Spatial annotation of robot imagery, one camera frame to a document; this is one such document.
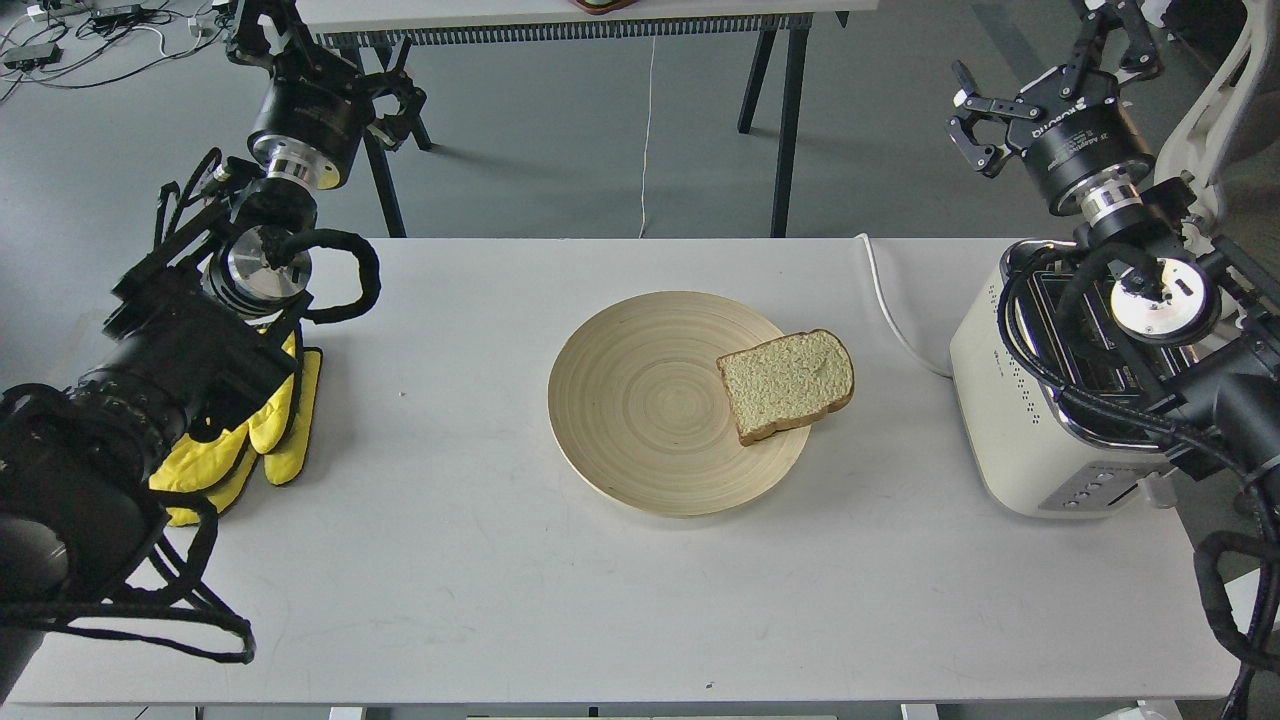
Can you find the slice of bread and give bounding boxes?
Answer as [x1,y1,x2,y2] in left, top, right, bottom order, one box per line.
[716,329,855,446]

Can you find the background table with black legs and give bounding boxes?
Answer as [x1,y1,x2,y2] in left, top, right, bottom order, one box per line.
[298,1,879,238]

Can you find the cables and adapters on floor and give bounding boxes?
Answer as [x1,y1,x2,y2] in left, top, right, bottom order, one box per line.
[0,0,236,106]

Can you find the thin white hanging cable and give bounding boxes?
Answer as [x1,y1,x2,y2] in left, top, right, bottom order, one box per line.
[637,36,658,240]

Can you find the yellow cloth glove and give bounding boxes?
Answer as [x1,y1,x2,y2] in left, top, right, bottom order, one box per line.
[148,328,324,514]

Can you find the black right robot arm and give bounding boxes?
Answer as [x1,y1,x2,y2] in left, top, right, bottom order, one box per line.
[948,1,1279,719]

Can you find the round wooden plate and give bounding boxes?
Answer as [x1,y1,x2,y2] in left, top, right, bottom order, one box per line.
[547,291,809,518]

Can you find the cream white toaster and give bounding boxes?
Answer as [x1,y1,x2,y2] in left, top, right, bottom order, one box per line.
[950,240,1172,519]

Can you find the brown object on background table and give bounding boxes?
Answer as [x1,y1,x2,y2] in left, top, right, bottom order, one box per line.
[570,0,635,15]

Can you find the white office chair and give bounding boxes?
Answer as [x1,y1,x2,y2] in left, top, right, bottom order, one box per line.
[1153,1,1277,249]

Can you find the white toaster power cable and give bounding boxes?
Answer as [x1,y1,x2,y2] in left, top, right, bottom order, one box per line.
[855,233,954,380]

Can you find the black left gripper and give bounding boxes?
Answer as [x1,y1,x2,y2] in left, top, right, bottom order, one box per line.
[225,0,429,191]

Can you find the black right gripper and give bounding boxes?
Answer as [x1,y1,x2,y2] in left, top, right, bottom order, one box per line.
[946,0,1165,218]

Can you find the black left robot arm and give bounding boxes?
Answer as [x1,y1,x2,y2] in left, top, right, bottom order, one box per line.
[1,1,426,694]

